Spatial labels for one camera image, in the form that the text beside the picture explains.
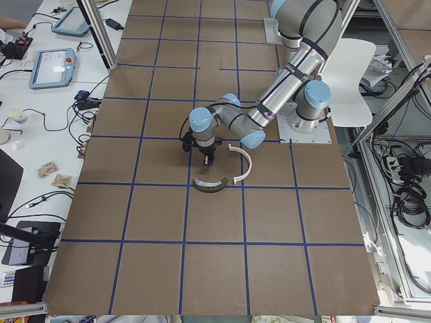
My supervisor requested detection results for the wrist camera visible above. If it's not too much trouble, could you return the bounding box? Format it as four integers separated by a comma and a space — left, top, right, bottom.
180, 129, 195, 153

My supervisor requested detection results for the aluminium frame post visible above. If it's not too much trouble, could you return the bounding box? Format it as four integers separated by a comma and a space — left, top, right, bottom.
76, 0, 118, 71

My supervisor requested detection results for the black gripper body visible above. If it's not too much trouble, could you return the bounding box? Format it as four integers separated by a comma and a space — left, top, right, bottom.
198, 142, 217, 160

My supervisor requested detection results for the blue teach pendant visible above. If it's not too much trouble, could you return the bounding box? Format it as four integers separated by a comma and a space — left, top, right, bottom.
29, 48, 76, 89
51, 6, 89, 37

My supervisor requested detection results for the white chair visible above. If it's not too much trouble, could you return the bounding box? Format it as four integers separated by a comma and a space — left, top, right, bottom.
321, 38, 376, 127

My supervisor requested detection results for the black monitor stand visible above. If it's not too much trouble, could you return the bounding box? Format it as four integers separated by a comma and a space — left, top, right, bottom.
1, 221, 61, 266

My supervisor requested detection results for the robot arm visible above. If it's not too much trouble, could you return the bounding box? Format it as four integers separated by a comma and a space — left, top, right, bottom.
180, 1, 342, 166

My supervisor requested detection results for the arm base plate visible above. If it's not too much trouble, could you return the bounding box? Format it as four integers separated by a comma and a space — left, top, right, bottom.
276, 103, 331, 144
263, 18, 282, 45

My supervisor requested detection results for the dark green brake shoe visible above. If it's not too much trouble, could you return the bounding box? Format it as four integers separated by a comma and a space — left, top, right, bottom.
192, 177, 228, 193

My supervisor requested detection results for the far blue teach pendant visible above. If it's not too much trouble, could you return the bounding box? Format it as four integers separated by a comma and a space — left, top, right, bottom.
51, 6, 89, 37

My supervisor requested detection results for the black power adapter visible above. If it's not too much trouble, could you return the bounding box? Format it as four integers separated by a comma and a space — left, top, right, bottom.
105, 18, 124, 31

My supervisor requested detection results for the snack packet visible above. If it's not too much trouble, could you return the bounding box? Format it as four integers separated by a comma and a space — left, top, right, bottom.
37, 161, 59, 178
51, 174, 72, 188

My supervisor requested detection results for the white curved plastic part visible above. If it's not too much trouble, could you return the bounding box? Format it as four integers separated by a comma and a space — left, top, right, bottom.
228, 143, 254, 185

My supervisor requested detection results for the near blue teach pendant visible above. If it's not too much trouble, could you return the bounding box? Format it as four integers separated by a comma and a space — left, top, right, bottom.
29, 48, 76, 89

